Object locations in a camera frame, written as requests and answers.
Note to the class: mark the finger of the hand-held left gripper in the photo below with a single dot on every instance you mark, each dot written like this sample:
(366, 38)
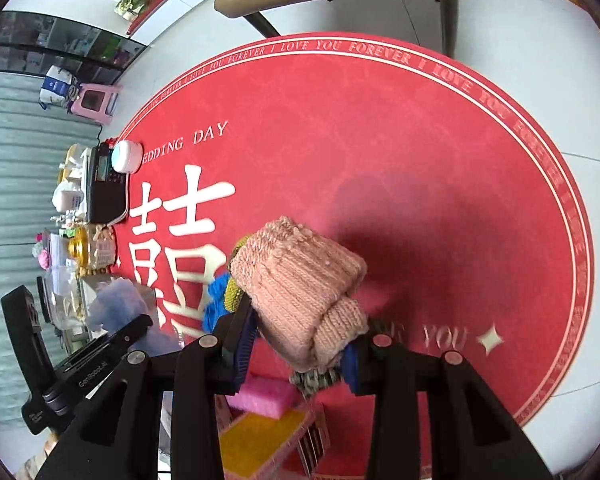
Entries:
(125, 332)

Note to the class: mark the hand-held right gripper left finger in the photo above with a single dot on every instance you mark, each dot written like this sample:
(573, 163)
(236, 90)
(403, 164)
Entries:
(242, 345)

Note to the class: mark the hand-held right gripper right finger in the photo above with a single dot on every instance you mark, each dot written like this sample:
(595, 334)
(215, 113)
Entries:
(349, 365)

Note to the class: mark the white lace cloth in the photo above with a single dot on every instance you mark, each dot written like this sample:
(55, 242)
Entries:
(120, 310)

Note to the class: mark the leopard print cloth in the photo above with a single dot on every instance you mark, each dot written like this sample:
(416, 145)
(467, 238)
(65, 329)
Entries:
(310, 382)

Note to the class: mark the blue plastic shoe cover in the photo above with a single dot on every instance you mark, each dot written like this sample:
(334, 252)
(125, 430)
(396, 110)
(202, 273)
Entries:
(215, 305)

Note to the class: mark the mustard yellow knitted sock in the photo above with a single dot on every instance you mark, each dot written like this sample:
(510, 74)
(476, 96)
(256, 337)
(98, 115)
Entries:
(233, 292)

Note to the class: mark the pink sponge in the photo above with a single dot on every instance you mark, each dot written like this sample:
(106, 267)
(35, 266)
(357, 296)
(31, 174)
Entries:
(265, 395)

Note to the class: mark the grey cardboard box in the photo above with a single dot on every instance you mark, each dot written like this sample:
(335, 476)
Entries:
(92, 286)

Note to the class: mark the pink knitted sock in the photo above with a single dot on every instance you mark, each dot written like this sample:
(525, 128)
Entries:
(300, 285)

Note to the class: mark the clear peanut jar black lid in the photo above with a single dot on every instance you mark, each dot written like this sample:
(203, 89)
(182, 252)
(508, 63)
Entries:
(62, 300)

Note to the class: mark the yellow sponge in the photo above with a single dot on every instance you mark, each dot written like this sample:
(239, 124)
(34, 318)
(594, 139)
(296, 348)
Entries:
(260, 435)

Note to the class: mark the clear jar gold lid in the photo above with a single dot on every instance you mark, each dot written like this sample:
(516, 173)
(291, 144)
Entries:
(80, 250)

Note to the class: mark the pink plush flower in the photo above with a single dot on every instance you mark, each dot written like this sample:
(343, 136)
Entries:
(43, 255)

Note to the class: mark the white plastic items pile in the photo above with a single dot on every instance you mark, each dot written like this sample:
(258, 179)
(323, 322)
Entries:
(70, 197)

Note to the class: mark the black radio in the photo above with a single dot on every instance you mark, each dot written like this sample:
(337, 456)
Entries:
(105, 185)

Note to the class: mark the white round device blue top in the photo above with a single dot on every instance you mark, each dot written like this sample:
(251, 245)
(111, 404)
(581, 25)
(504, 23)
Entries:
(126, 156)

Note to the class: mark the pink plastic stool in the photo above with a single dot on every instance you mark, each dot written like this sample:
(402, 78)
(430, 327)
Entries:
(97, 102)

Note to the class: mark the red round printed table mat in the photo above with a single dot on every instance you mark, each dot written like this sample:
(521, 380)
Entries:
(405, 125)

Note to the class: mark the white and blue sack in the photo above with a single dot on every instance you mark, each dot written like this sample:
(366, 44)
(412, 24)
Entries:
(59, 85)

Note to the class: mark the glass door cabinet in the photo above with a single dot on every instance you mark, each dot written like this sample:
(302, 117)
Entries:
(55, 45)

